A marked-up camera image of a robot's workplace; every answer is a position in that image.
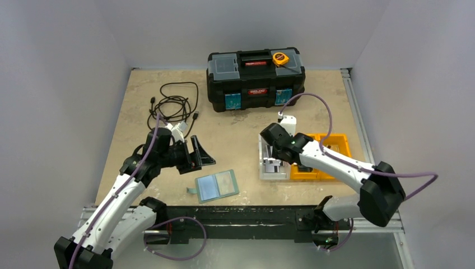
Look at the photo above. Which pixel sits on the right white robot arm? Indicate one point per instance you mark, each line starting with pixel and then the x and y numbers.
pixel 311 153

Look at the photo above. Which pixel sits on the orange gold card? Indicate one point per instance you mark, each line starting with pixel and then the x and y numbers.
pixel 225 183

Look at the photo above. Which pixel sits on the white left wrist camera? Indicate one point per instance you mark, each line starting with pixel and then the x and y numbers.
pixel 177 130

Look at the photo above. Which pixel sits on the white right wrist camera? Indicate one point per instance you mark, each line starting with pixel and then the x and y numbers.
pixel 288 122

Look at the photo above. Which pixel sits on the teal card holder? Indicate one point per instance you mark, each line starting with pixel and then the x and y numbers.
pixel 206 188

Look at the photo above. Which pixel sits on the orange plastic bin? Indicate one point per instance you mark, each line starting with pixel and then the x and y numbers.
pixel 336 142

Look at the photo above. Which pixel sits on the white plastic bin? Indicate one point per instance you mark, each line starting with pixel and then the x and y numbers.
pixel 262 172

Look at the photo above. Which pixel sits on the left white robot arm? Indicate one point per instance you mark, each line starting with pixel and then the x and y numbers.
pixel 104 235

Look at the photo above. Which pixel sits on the yellow tape measure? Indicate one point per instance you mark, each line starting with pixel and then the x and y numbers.
pixel 280 59

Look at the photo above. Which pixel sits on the black plastic toolbox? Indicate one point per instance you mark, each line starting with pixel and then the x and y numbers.
pixel 249 79

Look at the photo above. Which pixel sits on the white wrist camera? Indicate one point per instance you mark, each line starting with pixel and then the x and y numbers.
pixel 288 122
pixel 177 130

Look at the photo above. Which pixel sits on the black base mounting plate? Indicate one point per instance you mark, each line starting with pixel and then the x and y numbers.
pixel 302 224

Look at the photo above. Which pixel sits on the aluminium frame rail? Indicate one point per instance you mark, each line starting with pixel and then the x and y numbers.
pixel 382 193

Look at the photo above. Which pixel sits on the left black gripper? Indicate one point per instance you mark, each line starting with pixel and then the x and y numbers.
pixel 194 161

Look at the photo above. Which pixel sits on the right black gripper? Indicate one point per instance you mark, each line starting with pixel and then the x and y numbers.
pixel 273 156

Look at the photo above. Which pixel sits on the cards in white bin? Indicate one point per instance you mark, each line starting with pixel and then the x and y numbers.
pixel 271 164

